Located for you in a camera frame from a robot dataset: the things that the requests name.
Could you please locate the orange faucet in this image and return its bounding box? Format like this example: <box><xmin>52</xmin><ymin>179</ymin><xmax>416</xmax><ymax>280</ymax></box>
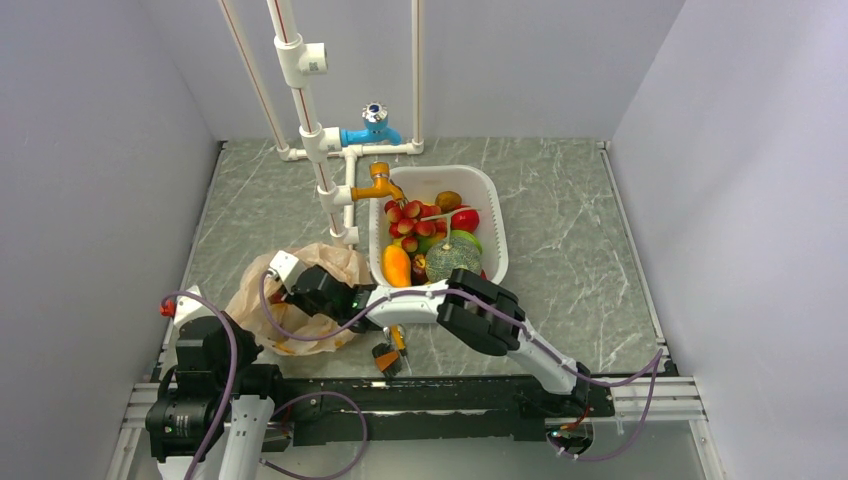
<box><xmin>351</xmin><ymin>162</ymin><xmax>406</xmax><ymax>203</ymax></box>

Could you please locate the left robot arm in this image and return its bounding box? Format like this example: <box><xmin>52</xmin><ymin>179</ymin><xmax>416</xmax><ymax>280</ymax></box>
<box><xmin>145</xmin><ymin>314</ymin><xmax>288</xmax><ymax>479</ymax></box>

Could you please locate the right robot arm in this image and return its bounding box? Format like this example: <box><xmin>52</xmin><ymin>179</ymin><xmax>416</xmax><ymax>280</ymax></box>
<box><xmin>280</xmin><ymin>265</ymin><xmax>590</xmax><ymax>415</ymax></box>

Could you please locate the yellow orange fake mango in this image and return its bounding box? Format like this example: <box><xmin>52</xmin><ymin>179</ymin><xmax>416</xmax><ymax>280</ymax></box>
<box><xmin>381</xmin><ymin>244</ymin><xmax>412</xmax><ymax>288</ymax></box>

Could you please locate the peach plastic bag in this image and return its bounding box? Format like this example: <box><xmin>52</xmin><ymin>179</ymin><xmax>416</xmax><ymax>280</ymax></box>
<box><xmin>224</xmin><ymin>243</ymin><xmax>373</xmax><ymax>357</ymax></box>

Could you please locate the white plastic basin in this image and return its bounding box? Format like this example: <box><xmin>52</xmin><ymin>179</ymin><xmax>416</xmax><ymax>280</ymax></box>
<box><xmin>365</xmin><ymin>165</ymin><xmax>509</xmax><ymax>285</ymax></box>

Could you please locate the orange black brush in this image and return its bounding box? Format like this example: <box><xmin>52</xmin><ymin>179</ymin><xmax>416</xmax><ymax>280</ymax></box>
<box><xmin>371</xmin><ymin>343</ymin><xmax>404</xmax><ymax>379</ymax></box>

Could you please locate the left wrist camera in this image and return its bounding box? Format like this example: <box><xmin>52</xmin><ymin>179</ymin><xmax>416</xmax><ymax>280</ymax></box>
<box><xmin>159</xmin><ymin>295</ymin><xmax>211</xmax><ymax>330</ymax></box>

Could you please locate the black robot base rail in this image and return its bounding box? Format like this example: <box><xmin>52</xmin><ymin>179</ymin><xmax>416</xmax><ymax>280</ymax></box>
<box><xmin>262</xmin><ymin>375</ymin><xmax>615</xmax><ymax>452</ymax></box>

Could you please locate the brown fake kiwi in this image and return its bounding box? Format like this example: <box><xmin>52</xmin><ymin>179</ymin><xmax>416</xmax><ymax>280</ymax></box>
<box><xmin>434</xmin><ymin>191</ymin><xmax>463</xmax><ymax>213</ymax></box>

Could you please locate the red fake apple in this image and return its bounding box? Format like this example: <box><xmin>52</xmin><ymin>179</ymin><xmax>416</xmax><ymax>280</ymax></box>
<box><xmin>450</xmin><ymin>206</ymin><xmax>480</xmax><ymax>233</ymax></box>

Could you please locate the green fake lime slice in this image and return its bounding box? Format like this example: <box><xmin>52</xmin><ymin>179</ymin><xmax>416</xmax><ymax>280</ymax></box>
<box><xmin>451</xmin><ymin>230</ymin><xmax>483</xmax><ymax>254</ymax></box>

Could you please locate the blue faucet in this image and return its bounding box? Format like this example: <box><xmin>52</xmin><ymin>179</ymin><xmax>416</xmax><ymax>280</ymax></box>
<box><xmin>340</xmin><ymin>102</ymin><xmax>403</xmax><ymax>147</ymax></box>

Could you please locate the green netted fake melon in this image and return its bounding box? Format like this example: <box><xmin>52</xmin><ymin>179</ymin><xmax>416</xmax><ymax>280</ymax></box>
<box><xmin>425</xmin><ymin>237</ymin><xmax>483</xmax><ymax>283</ymax></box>

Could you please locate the white PVC pipe frame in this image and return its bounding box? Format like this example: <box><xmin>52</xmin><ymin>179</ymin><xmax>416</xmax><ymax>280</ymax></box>
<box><xmin>218</xmin><ymin>1</ymin><xmax>424</xmax><ymax>249</ymax></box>

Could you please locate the dark purple fake mangosteen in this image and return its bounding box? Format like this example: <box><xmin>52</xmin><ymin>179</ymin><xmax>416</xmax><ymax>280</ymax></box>
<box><xmin>411</xmin><ymin>254</ymin><xmax>429</xmax><ymax>285</ymax></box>

